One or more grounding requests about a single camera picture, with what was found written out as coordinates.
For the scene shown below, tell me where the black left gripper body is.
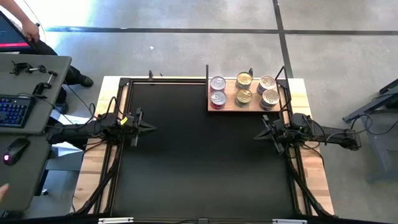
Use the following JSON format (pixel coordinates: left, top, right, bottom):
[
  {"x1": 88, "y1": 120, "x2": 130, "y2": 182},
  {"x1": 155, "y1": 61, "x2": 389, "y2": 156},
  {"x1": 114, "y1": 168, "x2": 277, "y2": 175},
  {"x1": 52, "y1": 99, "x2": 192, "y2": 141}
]
[{"x1": 125, "y1": 108, "x2": 144, "y2": 147}]

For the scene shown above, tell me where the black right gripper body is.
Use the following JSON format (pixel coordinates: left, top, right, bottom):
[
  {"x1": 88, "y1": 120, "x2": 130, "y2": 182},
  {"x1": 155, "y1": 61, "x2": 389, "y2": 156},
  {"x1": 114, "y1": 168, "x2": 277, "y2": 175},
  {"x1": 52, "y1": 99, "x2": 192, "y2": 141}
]
[{"x1": 262, "y1": 114, "x2": 292, "y2": 156}]

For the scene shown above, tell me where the person's forearm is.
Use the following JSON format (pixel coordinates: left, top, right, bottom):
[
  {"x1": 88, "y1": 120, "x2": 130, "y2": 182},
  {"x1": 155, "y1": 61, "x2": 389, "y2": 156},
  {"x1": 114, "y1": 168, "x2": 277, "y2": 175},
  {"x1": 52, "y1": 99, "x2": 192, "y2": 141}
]
[{"x1": 0, "y1": 0, "x2": 30, "y2": 30}]

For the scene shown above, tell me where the wooden shelf board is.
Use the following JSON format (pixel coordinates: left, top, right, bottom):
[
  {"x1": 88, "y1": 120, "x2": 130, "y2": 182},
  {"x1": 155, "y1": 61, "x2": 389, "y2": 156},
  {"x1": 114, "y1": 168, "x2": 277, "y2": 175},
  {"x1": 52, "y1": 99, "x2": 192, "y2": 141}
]
[{"x1": 207, "y1": 78, "x2": 282, "y2": 112}]

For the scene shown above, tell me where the white paper sheet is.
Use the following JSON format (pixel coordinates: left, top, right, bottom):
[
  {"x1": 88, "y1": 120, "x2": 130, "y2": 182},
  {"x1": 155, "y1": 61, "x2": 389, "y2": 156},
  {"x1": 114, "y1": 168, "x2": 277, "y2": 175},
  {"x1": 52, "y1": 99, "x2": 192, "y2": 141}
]
[{"x1": 49, "y1": 108, "x2": 94, "y2": 126}]

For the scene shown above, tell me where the person's shoe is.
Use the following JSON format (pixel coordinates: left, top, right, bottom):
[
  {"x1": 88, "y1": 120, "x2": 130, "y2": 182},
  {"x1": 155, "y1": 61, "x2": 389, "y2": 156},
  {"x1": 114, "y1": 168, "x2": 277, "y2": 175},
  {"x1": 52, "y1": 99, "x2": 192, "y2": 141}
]
[
  {"x1": 55, "y1": 101, "x2": 70, "y2": 115},
  {"x1": 77, "y1": 74, "x2": 95, "y2": 88}
]

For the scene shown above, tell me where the grey desk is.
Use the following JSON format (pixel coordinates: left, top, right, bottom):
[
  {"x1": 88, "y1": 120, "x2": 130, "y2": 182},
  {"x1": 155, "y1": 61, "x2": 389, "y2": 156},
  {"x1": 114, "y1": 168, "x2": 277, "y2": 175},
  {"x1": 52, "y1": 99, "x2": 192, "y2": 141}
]
[{"x1": 0, "y1": 53, "x2": 73, "y2": 212}]

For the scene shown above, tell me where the black desk clamp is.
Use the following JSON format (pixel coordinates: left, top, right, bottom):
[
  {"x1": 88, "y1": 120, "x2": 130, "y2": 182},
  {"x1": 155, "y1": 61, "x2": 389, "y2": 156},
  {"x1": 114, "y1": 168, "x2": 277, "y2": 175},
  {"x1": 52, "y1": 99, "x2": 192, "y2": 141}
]
[
  {"x1": 10, "y1": 60, "x2": 47, "y2": 75},
  {"x1": 32, "y1": 70, "x2": 58, "y2": 97}
]

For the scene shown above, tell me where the grey metal stand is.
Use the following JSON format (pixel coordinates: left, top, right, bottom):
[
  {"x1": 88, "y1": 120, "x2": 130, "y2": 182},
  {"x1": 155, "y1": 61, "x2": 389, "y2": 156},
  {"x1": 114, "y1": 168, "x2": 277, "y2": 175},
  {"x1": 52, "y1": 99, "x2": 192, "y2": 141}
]
[{"x1": 341, "y1": 79, "x2": 398, "y2": 184}]

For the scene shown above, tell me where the person's leg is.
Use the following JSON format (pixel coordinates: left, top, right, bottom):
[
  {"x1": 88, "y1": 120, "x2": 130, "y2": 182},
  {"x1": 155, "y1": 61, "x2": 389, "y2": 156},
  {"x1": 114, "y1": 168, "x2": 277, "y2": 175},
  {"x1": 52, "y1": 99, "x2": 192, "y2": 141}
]
[{"x1": 32, "y1": 39, "x2": 83, "y2": 86}]

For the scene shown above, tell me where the black computer mouse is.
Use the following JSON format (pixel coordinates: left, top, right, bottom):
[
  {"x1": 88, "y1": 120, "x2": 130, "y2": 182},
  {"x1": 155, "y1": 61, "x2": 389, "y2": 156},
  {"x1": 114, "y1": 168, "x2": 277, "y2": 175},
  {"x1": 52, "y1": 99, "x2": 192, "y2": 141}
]
[{"x1": 2, "y1": 138, "x2": 31, "y2": 166}]

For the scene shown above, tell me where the black keyboard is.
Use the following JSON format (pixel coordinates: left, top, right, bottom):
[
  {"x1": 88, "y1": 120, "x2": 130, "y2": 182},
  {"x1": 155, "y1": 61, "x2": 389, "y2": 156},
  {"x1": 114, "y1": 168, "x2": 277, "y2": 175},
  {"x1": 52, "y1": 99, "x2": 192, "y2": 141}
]
[{"x1": 0, "y1": 95, "x2": 35, "y2": 129}]

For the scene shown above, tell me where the black desk monitor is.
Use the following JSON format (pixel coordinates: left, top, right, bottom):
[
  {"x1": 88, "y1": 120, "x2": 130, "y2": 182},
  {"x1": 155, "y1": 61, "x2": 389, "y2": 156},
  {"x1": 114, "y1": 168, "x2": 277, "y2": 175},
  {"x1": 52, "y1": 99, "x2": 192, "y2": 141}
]
[{"x1": 0, "y1": 11, "x2": 37, "y2": 54}]

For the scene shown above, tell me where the black metal table frame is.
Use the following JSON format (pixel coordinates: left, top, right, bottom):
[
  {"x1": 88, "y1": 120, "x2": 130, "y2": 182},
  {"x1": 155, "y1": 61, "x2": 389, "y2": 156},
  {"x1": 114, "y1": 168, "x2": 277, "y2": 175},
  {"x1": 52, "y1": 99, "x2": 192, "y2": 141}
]
[{"x1": 73, "y1": 70, "x2": 336, "y2": 218}]

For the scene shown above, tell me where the black desk cable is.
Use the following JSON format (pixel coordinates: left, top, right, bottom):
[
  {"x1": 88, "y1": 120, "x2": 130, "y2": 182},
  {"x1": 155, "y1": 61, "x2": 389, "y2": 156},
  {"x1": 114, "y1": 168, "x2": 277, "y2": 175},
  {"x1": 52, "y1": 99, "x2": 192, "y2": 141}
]
[{"x1": 62, "y1": 79, "x2": 96, "y2": 121}]

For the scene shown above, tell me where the black cable bundle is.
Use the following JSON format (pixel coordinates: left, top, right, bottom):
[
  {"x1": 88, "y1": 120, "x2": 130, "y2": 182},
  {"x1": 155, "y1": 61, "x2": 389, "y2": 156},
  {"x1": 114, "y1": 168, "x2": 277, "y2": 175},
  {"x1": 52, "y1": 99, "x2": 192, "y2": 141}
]
[
  {"x1": 74, "y1": 133, "x2": 125, "y2": 217},
  {"x1": 284, "y1": 146, "x2": 333, "y2": 218}
]

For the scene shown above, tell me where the black shelf frame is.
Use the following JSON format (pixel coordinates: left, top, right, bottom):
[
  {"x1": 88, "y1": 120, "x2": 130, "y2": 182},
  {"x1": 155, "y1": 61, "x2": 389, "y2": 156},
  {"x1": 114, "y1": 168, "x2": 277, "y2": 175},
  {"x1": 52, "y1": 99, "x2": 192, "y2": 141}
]
[{"x1": 205, "y1": 64, "x2": 293, "y2": 94}]

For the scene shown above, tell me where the silver metal bracket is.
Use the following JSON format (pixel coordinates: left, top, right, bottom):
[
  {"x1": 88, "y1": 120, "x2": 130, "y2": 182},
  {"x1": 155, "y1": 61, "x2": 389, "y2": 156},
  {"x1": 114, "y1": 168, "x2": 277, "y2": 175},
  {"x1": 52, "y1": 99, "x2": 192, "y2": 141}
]
[
  {"x1": 98, "y1": 217, "x2": 134, "y2": 224},
  {"x1": 272, "y1": 218, "x2": 308, "y2": 224}
]

